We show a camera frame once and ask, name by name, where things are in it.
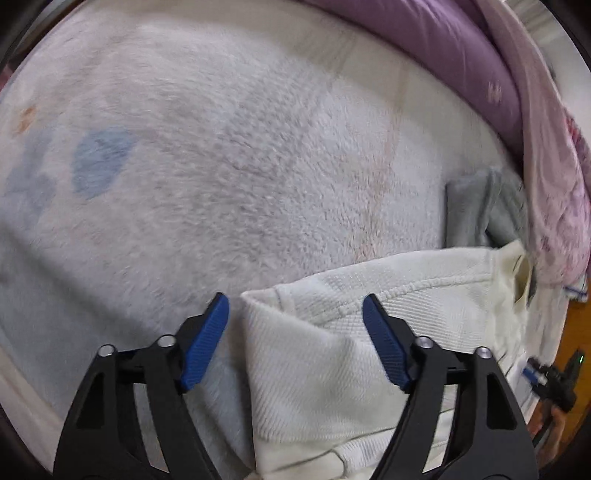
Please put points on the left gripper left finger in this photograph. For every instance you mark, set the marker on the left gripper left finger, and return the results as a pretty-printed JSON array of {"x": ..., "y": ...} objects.
[{"x": 129, "y": 419}]

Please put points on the white knit sweater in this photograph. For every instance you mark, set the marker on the white knit sweater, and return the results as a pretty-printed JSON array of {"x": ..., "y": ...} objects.
[{"x": 322, "y": 406}]

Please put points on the person's right hand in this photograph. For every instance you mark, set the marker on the person's right hand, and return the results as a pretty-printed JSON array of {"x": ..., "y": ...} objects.
[{"x": 550, "y": 448}]

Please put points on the grey hoodie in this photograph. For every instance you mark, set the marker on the grey hoodie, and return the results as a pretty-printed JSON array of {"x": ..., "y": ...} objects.
[{"x": 487, "y": 208}]

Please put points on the floral blue bed sheet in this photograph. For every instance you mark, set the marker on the floral blue bed sheet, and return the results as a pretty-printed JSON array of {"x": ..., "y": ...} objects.
[{"x": 156, "y": 152}]

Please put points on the purple floral quilt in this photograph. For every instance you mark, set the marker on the purple floral quilt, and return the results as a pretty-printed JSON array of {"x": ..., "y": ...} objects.
[{"x": 521, "y": 115}]

